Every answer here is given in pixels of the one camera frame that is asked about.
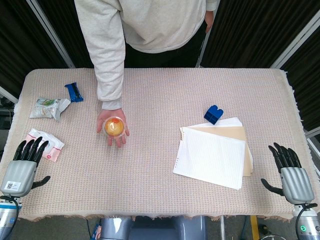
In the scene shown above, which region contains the blue plastic block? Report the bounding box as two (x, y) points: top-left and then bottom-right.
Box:
(203, 104), (225, 126)

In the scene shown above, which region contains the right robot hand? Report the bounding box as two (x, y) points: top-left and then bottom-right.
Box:
(260, 142), (316, 205)

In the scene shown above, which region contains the lined white paper sheet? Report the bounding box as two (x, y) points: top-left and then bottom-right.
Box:
(172, 126), (247, 191)

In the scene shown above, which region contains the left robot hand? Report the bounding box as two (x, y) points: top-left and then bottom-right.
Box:
(0, 136), (51, 198)

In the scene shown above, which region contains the person's grey sweatshirt torso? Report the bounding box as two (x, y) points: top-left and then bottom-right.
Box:
(74, 0), (221, 55)

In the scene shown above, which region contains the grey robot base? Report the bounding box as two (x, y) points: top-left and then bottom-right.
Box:
(99, 215), (208, 240)

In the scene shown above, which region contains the beige manila folder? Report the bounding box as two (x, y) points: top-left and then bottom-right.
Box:
(179, 126), (255, 178)

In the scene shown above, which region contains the beige woven tablecloth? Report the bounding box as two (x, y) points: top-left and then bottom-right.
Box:
(0, 67), (318, 223)

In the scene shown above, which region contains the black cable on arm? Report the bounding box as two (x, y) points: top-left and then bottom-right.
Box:
(0, 195), (22, 237)

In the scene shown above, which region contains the orange jelly cup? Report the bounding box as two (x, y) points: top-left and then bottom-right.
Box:
(103, 117), (126, 138)

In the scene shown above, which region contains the blue snack bar wrapper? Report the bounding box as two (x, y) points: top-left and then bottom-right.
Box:
(64, 82), (85, 103)

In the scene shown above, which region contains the pink wet wipes pack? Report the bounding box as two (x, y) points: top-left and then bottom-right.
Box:
(25, 127), (65, 163)

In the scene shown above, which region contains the silver green snack bag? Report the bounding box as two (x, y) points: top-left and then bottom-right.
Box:
(29, 97), (72, 123)

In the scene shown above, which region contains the plain white paper sheet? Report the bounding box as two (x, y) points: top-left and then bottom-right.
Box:
(187, 116), (243, 129)

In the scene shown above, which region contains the person's open hand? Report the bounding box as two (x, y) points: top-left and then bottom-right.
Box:
(96, 107), (131, 149)

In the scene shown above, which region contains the person's hanging hand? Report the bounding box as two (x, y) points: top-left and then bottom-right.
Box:
(204, 9), (215, 34)

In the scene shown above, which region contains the person's grey sleeved forearm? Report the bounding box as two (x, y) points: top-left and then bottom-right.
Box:
(74, 0), (126, 111)

